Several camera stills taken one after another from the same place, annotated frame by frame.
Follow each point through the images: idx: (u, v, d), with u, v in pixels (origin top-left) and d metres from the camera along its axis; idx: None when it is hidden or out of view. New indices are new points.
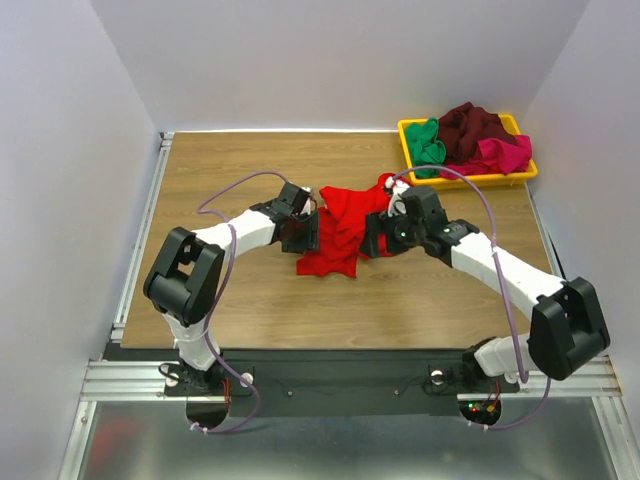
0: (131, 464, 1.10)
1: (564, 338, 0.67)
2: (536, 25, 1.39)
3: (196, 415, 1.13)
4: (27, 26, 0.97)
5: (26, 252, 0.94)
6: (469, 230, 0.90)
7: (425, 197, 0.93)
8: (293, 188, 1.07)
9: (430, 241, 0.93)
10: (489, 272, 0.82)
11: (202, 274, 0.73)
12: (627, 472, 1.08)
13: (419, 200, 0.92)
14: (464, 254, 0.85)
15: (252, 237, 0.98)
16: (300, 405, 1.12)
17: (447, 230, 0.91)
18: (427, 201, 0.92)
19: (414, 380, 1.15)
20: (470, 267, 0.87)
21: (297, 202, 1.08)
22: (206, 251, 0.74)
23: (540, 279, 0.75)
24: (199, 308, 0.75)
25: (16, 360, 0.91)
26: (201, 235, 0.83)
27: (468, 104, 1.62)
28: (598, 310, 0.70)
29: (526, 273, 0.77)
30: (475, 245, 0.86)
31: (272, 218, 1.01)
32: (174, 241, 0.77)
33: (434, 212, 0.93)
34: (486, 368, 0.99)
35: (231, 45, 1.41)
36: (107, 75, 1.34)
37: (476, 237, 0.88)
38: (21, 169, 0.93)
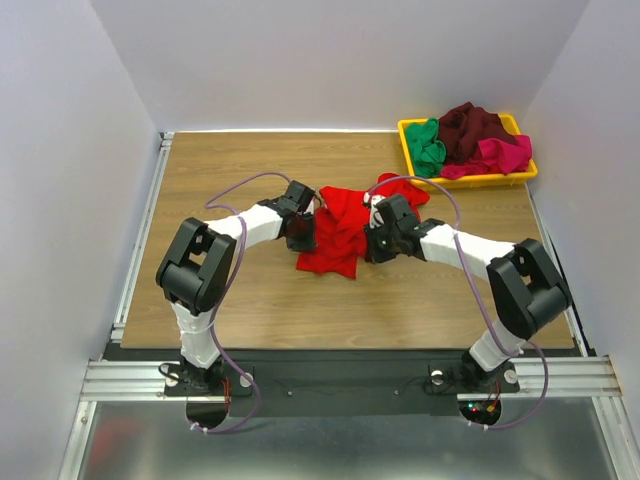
0: (132, 464, 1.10)
1: (522, 293, 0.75)
2: (536, 25, 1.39)
3: (196, 415, 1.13)
4: (28, 26, 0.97)
5: (27, 251, 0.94)
6: (436, 224, 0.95)
7: (395, 202, 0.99)
8: (299, 185, 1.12)
9: (403, 240, 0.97)
10: (454, 253, 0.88)
11: (215, 261, 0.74)
12: (627, 472, 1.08)
13: (390, 203, 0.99)
14: (430, 243, 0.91)
15: (260, 232, 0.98)
16: (300, 405, 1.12)
17: (416, 227, 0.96)
18: (397, 204, 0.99)
19: (414, 380, 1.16)
20: (439, 254, 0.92)
21: (303, 200, 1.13)
22: (219, 240, 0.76)
23: (493, 246, 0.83)
24: (211, 297, 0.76)
25: (16, 359, 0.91)
26: (213, 225, 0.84)
27: (468, 104, 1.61)
28: (550, 266, 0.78)
29: (480, 243, 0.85)
30: (437, 232, 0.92)
31: (280, 213, 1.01)
32: (187, 230, 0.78)
33: (406, 215, 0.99)
34: (480, 361, 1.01)
35: (231, 46, 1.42)
36: (107, 75, 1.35)
37: (440, 227, 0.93)
38: (22, 168, 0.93)
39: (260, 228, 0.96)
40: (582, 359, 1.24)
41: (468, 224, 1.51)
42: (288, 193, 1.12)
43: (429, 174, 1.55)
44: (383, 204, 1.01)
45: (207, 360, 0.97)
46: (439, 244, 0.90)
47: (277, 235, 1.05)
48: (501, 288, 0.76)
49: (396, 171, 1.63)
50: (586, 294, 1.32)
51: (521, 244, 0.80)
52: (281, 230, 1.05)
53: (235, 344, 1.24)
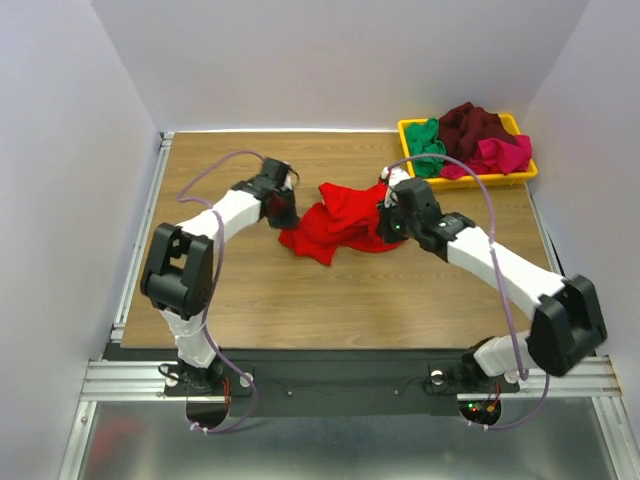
0: (132, 464, 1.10)
1: (566, 338, 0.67)
2: (537, 25, 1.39)
3: (196, 415, 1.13)
4: (28, 26, 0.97)
5: (27, 251, 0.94)
6: (465, 224, 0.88)
7: (418, 189, 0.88)
8: (273, 161, 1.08)
9: (425, 235, 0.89)
10: (488, 269, 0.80)
11: (195, 267, 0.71)
12: (627, 471, 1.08)
13: (414, 191, 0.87)
14: (461, 251, 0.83)
15: (238, 220, 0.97)
16: (300, 405, 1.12)
17: (443, 224, 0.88)
18: (422, 194, 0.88)
19: (414, 380, 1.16)
20: (468, 264, 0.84)
21: (279, 176, 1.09)
22: (195, 243, 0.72)
23: (540, 278, 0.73)
24: (199, 299, 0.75)
25: (17, 359, 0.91)
26: (187, 227, 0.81)
27: (468, 104, 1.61)
28: (596, 307, 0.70)
29: (524, 269, 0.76)
30: (471, 240, 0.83)
31: (257, 197, 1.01)
32: (163, 237, 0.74)
33: (429, 205, 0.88)
34: (485, 366, 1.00)
35: (231, 46, 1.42)
36: (107, 75, 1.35)
37: (472, 231, 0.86)
38: (23, 168, 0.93)
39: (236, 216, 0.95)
40: (583, 359, 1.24)
41: None
42: (263, 171, 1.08)
43: (429, 173, 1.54)
44: (406, 191, 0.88)
45: (206, 360, 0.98)
46: (469, 253, 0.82)
47: (257, 217, 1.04)
48: (544, 327, 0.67)
49: None
50: None
51: (572, 281, 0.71)
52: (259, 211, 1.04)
53: (235, 344, 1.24)
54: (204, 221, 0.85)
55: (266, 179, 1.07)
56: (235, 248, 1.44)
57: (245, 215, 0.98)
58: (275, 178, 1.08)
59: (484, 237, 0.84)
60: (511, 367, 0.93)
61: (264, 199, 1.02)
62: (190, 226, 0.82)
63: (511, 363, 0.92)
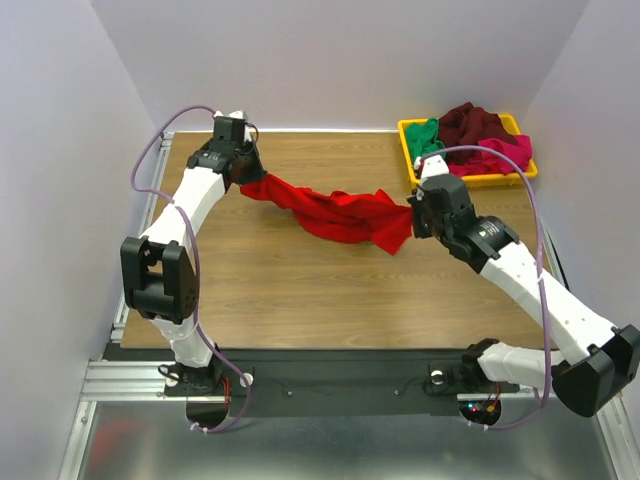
0: (130, 464, 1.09)
1: (604, 387, 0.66)
2: (537, 25, 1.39)
3: (196, 415, 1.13)
4: (28, 25, 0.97)
5: (27, 249, 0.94)
6: (506, 236, 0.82)
7: (455, 189, 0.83)
8: (224, 120, 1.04)
9: (458, 242, 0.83)
10: (530, 297, 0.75)
11: (177, 279, 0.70)
12: (627, 471, 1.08)
13: (450, 191, 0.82)
14: (504, 272, 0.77)
15: (206, 201, 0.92)
16: (300, 405, 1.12)
17: (482, 232, 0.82)
18: (456, 196, 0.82)
19: (414, 380, 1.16)
20: (505, 284, 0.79)
21: (236, 134, 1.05)
22: (166, 256, 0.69)
23: (591, 325, 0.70)
24: (187, 301, 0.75)
25: (17, 359, 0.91)
26: (153, 235, 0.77)
27: (468, 104, 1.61)
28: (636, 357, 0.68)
29: (576, 311, 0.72)
30: (514, 261, 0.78)
31: (215, 168, 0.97)
32: (129, 254, 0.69)
33: (463, 208, 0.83)
34: (488, 371, 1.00)
35: (230, 45, 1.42)
36: (107, 74, 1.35)
37: (517, 247, 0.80)
38: (22, 167, 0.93)
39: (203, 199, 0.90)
40: None
41: None
42: (218, 132, 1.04)
43: None
44: (439, 191, 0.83)
45: (207, 359, 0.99)
46: (513, 276, 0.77)
47: (226, 188, 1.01)
48: (586, 375, 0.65)
49: (396, 171, 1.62)
50: (586, 294, 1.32)
51: (623, 332, 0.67)
52: (225, 180, 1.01)
53: (235, 344, 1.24)
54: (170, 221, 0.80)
55: (224, 142, 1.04)
56: (235, 248, 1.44)
57: (211, 193, 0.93)
58: (232, 138, 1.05)
59: (532, 261, 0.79)
60: (516, 382, 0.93)
61: (226, 167, 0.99)
62: (154, 234, 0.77)
63: (521, 379, 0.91)
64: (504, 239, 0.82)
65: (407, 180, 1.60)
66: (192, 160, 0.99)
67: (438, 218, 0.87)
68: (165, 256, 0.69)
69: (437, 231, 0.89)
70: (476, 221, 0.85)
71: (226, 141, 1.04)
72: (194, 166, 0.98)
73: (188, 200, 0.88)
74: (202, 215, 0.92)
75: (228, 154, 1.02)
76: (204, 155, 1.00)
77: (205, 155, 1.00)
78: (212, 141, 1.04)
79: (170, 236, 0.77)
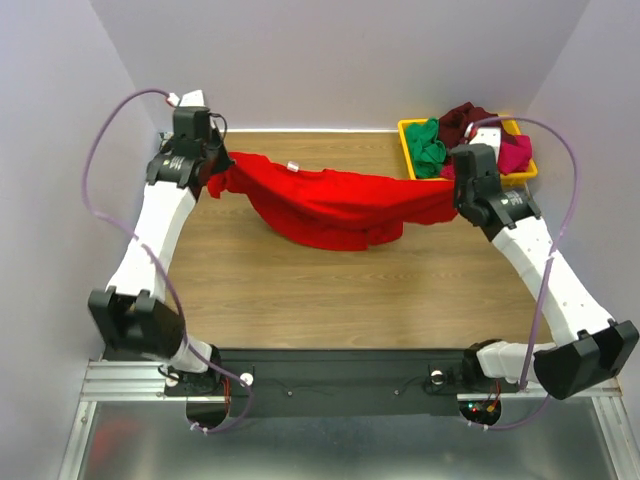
0: (131, 464, 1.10)
1: (583, 374, 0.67)
2: (536, 25, 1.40)
3: (196, 415, 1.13)
4: (28, 25, 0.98)
5: (26, 249, 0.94)
6: (527, 207, 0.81)
7: (482, 153, 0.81)
8: (182, 114, 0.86)
9: (477, 207, 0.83)
10: (534, 272, 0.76)
11: (155, 328, 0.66)
12: (627, 471, 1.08)
13: (476, 153, 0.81)
14: (516, 242, 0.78)
15: (175, 220, 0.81)
16: (300, 405, 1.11)
17: (505, 200, 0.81)
18: (483, 159, 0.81)
19: (414, 380, 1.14)
20: (513, 255, 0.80)
21: (200, 127, 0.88)
22: (138, 309, 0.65)
23: (589, 315, 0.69)
24: (172, 338, 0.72)
25: (18, 358, 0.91)
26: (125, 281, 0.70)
27: (468, 104, 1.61)
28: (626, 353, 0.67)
29: (578, 294, 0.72)
30: (530, 235, 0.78)
31: (182, 180, 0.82)
32: (99, 306, 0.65)
33: (488, 174, 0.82)
34: (484, 367, 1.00)
35: (232, 46, 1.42)
36: (107, 75, 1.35)
37: (534, 221, 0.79)
38: (22, 167, 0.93)
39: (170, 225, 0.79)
40: None
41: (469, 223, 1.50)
42: (177, 129, 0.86)
43: (430, 174, 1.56)
44: (467, 153, 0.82)
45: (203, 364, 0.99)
46: (522, 249, 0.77)
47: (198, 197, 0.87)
48: (568, 356, 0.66)
49: (396, 171, 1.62)
50: None
51: (619, 326, 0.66)
52: (195, 189, 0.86)
53: (236, 344, 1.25)
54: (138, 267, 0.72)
55: (188, 143, 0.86)
56: (235, 248, 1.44)
57: (181, 209, 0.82)
58: (197, 136, 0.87)
59: (547, 236, 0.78)
60: (512, 376, 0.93)
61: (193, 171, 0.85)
62: (123, 285, 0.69)
63: (514, 372, 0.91)
64: (526, 212, 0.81)
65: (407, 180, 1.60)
66: (152, 170, 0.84)
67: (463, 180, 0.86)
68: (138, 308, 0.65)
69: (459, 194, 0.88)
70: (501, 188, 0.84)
71: (189, 141, 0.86)
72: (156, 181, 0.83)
73: (152, 230, 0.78)
74: (175, 237, 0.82)
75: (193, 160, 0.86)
76: (164, 163, 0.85)
77: (166, 163, 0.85)
78: (173, 141, 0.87)
79: (142, 284, 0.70)
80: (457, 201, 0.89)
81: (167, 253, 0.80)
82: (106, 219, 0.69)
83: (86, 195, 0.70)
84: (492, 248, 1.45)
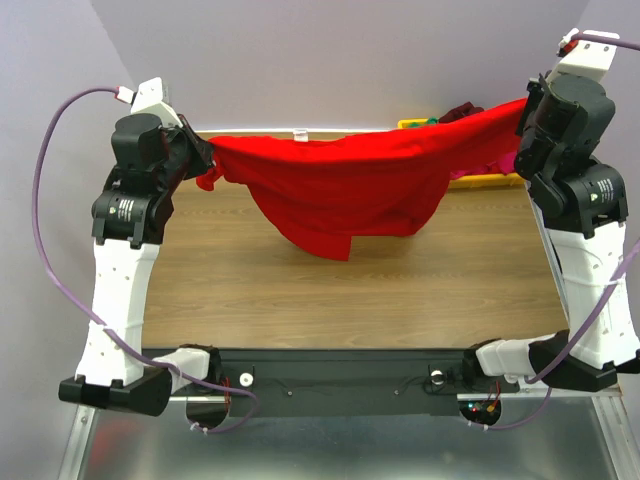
0: (131, 464, 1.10)
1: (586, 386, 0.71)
2: (535, 25, 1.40)
3: (196, 415, 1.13)
4: (30, 25, 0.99)
5: (27, 246, 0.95)
6: (613, 199, 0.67)
7: (596, 116, 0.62)
8: (123, 141, 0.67)
9: (557, 188, 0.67)
10: (586, 289, 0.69)
11: (137, 407, 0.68)
12: (626, 471, 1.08)
13: (590, 117, 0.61)
14: (585, 253, 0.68)
15: (137, 283, 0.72)
16: (300, 405, 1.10)
17: (594, 194, 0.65)
18: (593, 126, 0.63)
19: (414, 380, 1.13)
20: (571, 257, 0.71)
21: (150, 150, 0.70)
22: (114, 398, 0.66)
23: (621, 346, 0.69)
24: (159, 398, 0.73)
25: (18, 356, 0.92)
26: (96, 371, 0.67)
27: (468, 104, 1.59)
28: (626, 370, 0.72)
29: (622, 322, 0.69)
30: (604, 251, 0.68)
31: (136, 236, 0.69)
32: (75, 400, 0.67)
33: (586, 144, 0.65)
34: (484, 364, 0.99)
35: (231, 45, 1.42)
36: (107, 74, 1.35)
37: (611, 225, 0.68)
38: (22, 167, 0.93)
39: (132, 295, 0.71)
40: None
41: (468, 223, 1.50)
42: (122, 160, 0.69)
43: None
44: (573, 111, 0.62)
45: (203, 372, 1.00)
46: (588, 263, 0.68)
47: (161, 237, 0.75)
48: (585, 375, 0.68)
49: None
50: None
51: None
52: (154, 232, 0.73)
53: (236, 344, 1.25)
54: (103, 354, 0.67)
55: (138, 176, 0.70)
56: (235, 249, 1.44)
57: (143, 268, 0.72)
58: (148, 166, 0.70)
59: (620, 249, 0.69)
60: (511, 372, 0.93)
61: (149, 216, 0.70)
62: (93, 374, 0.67)
63: (513, 370, 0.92)
64: (608, 206, 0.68)
65: None
66: (98, 223, 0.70)
67: (549, 141, 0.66)
68: (117, 402, 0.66)
69: (532, 155, 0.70)
70: (585, 164, 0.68)
71: (139, 174, 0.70)
72: (106, 236, 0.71)
73: (114, 303, 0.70)
74: (143, 299, 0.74)
75: (146, 200, 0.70)
76: (111, 208, 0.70)
77: (113, 211, 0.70)
78: (120, 173, 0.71)
79: (111, 373, 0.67)
80: (524, 158, 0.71)
81: (137, 320, 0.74)
82: (60, 287, 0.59)
83: (43, 252, 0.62)
84: (492, 248, 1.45)
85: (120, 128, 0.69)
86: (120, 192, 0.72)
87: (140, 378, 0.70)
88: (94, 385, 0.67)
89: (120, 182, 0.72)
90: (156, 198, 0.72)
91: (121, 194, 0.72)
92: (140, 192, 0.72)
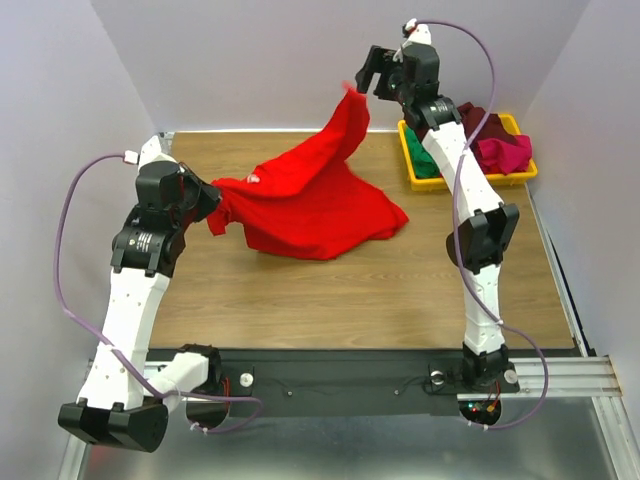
0: (131, 464, 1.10)
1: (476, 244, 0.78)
2: (535, 24, 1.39)
3: (196, 415, 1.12)
4: (26, 25, 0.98)
5: (25, 249, 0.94)
6: (452, 114, 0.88)
7: (426, 62, 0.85)
8: (143, 184, 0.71)
9: (412, 111, 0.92)
10: (450, 169, 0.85)
11: (132, 440, 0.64)
12: (626, 471, 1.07)
13: (422, 62, 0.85)
14: (437, 142, 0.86)
15: (147, 309, 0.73)
16: (300, 405, 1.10)
17: (433, 107, 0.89)
18: (427, 68, 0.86)
19: (414, 380, 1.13)
20: (436, 153, 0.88)
21: (168, 193, 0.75)
22: (111, 428, 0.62)
23: (484, 194, 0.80)
24: (154, 433, 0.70)
25: (17, 357, 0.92)
26: (98, 395, 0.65)
27: (468, 104, 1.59)
28: (512, 227, 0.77)
29: (478, 181, 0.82)
30: (452, 137, 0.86)
31: (150, 268, 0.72)
32: (71, 424, 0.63)
33: (428, 82, 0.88)
34: (473, 346, 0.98)
35: (231, 46, 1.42)
36: (107, 74, 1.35)
37: (454, 125, 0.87)
38: (21, 168, 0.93)
39: (141, 322, 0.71)
40: (582, 358, 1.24)
41: None
42: (142, 200, 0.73)
43: (429, 174, 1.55)
44: (415, 60, 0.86)
45: (203, 374, 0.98)
46: (441, 147, 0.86)
47: (173, 270, 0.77)
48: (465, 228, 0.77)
49: (396, 171, 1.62)
50: (585, 294, 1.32)
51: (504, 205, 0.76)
52: (168, 265, 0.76)
53: (236, 344, 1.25)
54: (108, 375, 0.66)
55: (156, 214, 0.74)
56: (235, 249, 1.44)
57: (154, 296, 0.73)
58: (166, 205, 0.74)
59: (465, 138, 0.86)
60: (484, 324, 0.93)
61: (163, 249, 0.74)
62: (95, 398, 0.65)
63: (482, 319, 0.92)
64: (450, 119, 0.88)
65: (407, 180, 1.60)
66: (118, 252, 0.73)
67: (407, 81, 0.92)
68: (114, 427, 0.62)
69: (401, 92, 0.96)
70: (435, 96, 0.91)
71: (157, 212, 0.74)
72: (123, 265, 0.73)
73: (121, 329, 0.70)
74: (150, 327, 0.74)
75: (161, 235, 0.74)
76: (130, 241, 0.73)
77: (132, 242, 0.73)
78: (140, 211, 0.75)
79: (113, 396, 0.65)
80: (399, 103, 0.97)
81: (142, 347, 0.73)
82: (74, 318, 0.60)
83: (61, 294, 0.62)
84: None
85: (142, 172, 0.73)
86: (139, 227, 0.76)
87: (139, 406, 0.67)
88: (97, 409, 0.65)
89: (139, 219, 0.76)
90: (170, 234, 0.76)
91: (139, 229, 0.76)
92: (157, 228, 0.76)
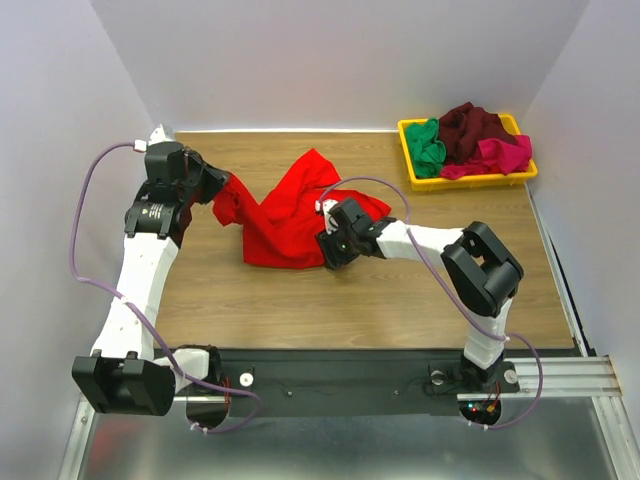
0: (132, 464, 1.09)
1: (479, 275, 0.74)
2: (535, 25, 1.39)
3: (197, 415, 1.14)
4: (27, 25, 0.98)
5: (24, 248, 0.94)
6: (390, 222, 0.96)
7: (347, 206, 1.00)
8: (153, 159, 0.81)
9: (361, 242, 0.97)
10: (410, 248, 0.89)
11: (145, 397, 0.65)
12: (626, 471, 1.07)
13: (345, 207, 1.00)
14: (388, 239, 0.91)
15: (159, 272, 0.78)
16: (300, 405, 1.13)
17: (372, 228, 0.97)
18: (350, 208, 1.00)
19: (414, 380, 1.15)
20: (394, 250, 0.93)
21: (175, 169, 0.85)
22: (127, 381, 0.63)
23: (445, 235, 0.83)
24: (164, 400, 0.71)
25: (16, 356, 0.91)
26: (112, 346, 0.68)
27: (468, 104, 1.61)
28: (498, 244, 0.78)
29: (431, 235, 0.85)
30: (392, 227, 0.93)
31: (163, 232, 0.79)
32: (84, 375, 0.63)
33: (360, 217, 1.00)
34: (479, 361, 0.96)
35: (231, 46, 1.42)
36: (107, 74, 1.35)
37: (393, 224, 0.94)
38: (19, 166, 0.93)
39: (153, 279, 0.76)
40: (582, 358, 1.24)
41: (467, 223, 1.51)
42: (152, 176, 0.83)
43: (429, 174, 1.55)
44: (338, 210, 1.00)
45: (203, 371, 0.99)
46: (392, 239, 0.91)
47: (181, 242, 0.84)
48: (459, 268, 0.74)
49: (396, 171, 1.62)
50: (585, 293, 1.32)
51: (469, 227, 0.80)
52: (177, 235, 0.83)
53: (236, 343, 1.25)
54: (122, 328, 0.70)
55: (164, 188, 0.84)
56: (235, 248, 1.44)
57: (165, 259, 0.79)
58: (173, 180, 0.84)
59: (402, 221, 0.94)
60: (486, 346, 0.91)
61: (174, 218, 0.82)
62: (108, 348, 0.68)
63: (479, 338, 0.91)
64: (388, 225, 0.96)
65: (407, 180, 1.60)
66: (130, 221, 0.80)
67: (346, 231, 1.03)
68: (126, 377, 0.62)
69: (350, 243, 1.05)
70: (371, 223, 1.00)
71: (165, 186, 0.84)
72: (136, 230, 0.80)
73: (135, 286, 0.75)
74: (161, 289, 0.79)
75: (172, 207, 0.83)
76: (142, 211, 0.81)
77: (145, 212, 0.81)
78: (149, 186, 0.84)
79: (128, 346, 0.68)
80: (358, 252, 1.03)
81: (153, 306, 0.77)
82: (88, 281, 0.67)
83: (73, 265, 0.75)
84: None
85: (152, 149, 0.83)
86: (149, 202, 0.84)
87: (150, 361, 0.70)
88: (109, 360, 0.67)
89: (148, 195, 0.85)
90: (179, 206, 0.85)
91: (150, 203, 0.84)
92: (165, 201, 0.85)
